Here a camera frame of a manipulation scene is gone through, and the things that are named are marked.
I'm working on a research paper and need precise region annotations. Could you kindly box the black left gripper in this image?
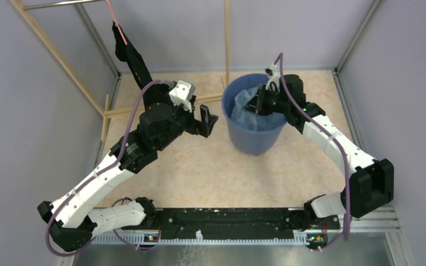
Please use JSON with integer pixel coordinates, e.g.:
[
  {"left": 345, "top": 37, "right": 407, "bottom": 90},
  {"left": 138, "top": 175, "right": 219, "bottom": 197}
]
[{"left": 156, "top": 91, "right": 219, "bottom": 151}]

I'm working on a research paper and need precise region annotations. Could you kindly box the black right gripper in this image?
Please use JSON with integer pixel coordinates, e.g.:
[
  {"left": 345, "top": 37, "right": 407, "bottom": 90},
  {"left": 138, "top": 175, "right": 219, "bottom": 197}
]
[{"left": 241, "top": 85, "right": 288, "bottom": 117}]

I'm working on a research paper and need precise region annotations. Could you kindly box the light blue plastic trash bag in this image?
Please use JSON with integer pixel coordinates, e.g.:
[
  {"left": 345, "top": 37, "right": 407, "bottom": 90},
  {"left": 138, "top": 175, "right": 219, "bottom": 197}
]
[{"left": 231, "top": 86, "right": 286, "bottom": 131}]

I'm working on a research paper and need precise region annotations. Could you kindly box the blue plastic trash bin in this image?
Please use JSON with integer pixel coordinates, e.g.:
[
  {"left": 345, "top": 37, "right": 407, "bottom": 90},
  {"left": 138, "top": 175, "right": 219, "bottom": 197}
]
[{"left": 221, "top": 73, "right": 286, "bottom": 156}]

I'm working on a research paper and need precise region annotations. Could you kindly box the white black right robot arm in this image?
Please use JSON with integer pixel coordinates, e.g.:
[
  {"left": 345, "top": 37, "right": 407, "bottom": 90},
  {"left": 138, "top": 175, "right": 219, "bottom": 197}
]
[{"left": 243, "top": 74, "right": 394, "bottom": 232}]

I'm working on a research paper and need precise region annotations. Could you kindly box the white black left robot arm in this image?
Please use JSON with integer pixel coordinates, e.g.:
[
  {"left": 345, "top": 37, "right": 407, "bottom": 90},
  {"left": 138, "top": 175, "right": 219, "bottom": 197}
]
[{"left": 37, "top": 103, "right": 219, "bottom": 257}]

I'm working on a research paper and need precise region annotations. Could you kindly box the black printed t-shirt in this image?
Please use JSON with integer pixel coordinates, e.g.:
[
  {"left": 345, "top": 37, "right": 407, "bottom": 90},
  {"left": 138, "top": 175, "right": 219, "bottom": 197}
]
[{"left": 111, "top": 22, "right": 197, "bottom": 111}]

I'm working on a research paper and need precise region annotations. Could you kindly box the pink clothes hanger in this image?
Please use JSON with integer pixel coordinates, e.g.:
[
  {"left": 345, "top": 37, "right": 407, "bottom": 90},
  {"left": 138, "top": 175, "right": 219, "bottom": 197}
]
[{"left": 105, "top": 0, "right": 128, "bottom": 46}]

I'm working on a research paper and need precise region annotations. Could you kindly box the metal hanging rod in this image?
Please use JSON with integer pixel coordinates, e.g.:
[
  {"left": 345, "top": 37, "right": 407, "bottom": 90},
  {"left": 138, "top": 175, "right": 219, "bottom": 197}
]
[{"left": 23, "top": 0, "right": 103, "bottom": 11}]

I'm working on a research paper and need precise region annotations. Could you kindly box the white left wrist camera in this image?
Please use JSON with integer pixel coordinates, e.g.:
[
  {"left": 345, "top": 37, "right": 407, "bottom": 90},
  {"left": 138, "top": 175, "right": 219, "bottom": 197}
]
[{"left": 168, "top": 80, "right": 195, "bottom": 113}]

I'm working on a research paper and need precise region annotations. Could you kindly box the wooden clothes rack frame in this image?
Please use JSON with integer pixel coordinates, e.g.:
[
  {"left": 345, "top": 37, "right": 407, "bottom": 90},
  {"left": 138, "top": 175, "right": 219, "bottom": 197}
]
[{"left": 9, "top": 1, "right": 231, "bottom": 142}]

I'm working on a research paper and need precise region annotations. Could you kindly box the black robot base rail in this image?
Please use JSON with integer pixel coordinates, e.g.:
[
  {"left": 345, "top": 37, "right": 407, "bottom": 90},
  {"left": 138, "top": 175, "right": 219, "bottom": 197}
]
[{"left": 103, "top": 207, "right": 341, "bottom": 250}]

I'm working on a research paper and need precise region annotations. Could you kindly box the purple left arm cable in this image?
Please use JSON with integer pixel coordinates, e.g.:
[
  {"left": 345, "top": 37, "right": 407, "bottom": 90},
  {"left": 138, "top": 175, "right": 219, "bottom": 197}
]
[{"left": 44, "top": 79, "right": 175, "bottom": 257}]

